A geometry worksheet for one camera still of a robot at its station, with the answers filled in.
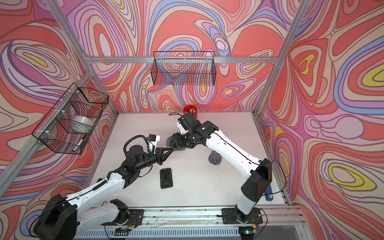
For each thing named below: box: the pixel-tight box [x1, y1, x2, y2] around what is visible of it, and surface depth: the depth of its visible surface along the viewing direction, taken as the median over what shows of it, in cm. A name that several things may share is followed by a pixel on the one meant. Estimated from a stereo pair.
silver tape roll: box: [69, 115, 95, 134], surface depth 73 cm
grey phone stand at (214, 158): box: [208, 150, 222, 165], surface depth 92 cm
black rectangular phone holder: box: [159, 167, 173, 189], surface depth 87 cm
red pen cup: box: [183, 104, 198, 116], surface depth 107 cm
